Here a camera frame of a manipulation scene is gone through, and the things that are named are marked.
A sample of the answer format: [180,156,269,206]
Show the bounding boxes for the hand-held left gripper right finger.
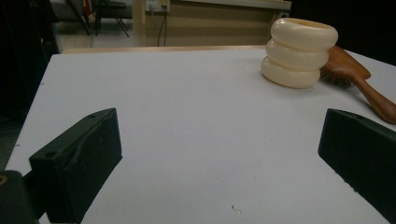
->
[318,107,396,224]

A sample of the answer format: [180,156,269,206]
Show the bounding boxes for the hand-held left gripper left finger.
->
[28,107,123,224]

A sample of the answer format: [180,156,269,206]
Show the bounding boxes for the brown wooden hairbrush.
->
[319,45,396,125]

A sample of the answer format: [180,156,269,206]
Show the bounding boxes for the cream ribbed cup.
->
[260,17,339,90]

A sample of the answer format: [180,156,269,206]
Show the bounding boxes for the dark curtain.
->
[289,0,396,66]
[0,0,61,123]

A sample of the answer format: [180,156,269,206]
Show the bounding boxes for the black metal stand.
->
[66,0,131,38]

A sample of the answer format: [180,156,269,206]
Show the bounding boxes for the light wooden cabinet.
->
[132,0,292,48]

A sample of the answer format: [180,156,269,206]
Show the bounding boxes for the black power cable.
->
[156,8,168,47]

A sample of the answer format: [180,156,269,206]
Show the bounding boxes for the white wall power outlet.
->
[145,0,171,13]

